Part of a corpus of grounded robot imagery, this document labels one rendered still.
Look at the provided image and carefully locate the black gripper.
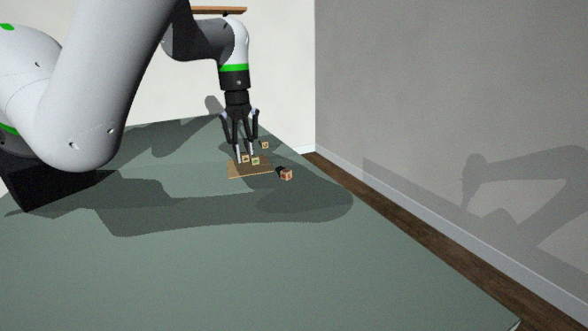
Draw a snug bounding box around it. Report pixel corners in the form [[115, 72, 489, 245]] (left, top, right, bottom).
[[218, 89, 259, 163]]

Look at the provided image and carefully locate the tan square mat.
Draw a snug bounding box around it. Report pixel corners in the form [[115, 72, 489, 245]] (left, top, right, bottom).
[[227, 155, 274, 179]]

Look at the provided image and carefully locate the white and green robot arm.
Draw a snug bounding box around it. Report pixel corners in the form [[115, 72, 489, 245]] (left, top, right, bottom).
[[0, 0, 251, 173]]

